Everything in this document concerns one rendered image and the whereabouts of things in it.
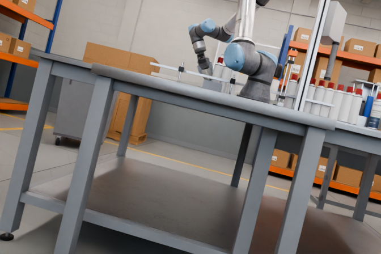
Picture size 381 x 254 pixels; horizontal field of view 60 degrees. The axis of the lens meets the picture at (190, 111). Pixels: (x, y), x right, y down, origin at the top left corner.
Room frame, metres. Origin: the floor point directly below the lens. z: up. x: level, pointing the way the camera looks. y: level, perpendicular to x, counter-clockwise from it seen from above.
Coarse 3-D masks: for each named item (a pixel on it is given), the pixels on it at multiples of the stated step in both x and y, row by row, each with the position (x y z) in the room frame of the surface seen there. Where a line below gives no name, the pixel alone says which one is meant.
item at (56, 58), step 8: (40, 56) 1.39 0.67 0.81; (48, 56) 1.39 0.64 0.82; (56, 56) 1.38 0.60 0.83; (72, 64) 1.38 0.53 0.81; (80, 64) 1.37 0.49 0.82; (88, 64) 1.37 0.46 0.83; (336, 128) 1.29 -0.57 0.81; (344, 128) 1.24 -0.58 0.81; (352, 128) 1.24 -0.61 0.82; (360, 128) 1.24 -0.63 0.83; (368, 136) 1.30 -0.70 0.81; (376, 136) 1.23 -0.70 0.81
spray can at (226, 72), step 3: (225, 66) 1.93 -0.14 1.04; (225, 69) 1.92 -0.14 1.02; (228, 69) 1.92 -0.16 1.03; (231, 69) 1.94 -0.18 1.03; (222, 72) 1.94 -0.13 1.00; (225, 72) 1.92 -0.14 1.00; (228, 72) 1.92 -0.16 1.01; (222, 75) 1.93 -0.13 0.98; (225, 75) 1.92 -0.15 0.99; (228, 75) 1.93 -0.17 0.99; (222, 78) 1.93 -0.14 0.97; (225, 78) 1.92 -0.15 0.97; (228, 78) 1.93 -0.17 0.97; (222, 84) 1.92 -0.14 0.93; (225, 84) 1.92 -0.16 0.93; (222, 87) 1.92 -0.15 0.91; (225, 87) 1.92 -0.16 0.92; (222, 90) 1.92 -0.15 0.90; (225, 90) 1.93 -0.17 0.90; (225, 93) 1.93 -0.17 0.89
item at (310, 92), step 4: (312, 80) 1.87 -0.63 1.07; (312, 84) 1.87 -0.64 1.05; (308, 88) 1.87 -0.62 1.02; (312, 88) 1.86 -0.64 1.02; (308, 92) 1.87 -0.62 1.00; (312, 92) 1.86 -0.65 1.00; (308, 96) 1.86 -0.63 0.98; (312, 96) 1.87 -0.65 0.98; (304, 104) 1.87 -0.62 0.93; (308, 104) 1.86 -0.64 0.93; (304, 108) 1.87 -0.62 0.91; (308, 108) 1.86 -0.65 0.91; (308, 112) 1.87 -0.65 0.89
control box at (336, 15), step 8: (328, 8) 1.74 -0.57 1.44; (336, 8) 1.71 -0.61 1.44; (328, 16) 1.73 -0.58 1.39; (336, 16) 1.73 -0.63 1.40; (344, 16) 1.81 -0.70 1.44; (328, 24) 1.72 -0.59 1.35; (336, 24) 1.75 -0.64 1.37; (328, 32) 1.71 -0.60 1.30; (336, 32) 1.77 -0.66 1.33; (320, 40) 1.82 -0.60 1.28; (328, 40) 1.78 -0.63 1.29; (336, 40) 1.79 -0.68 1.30
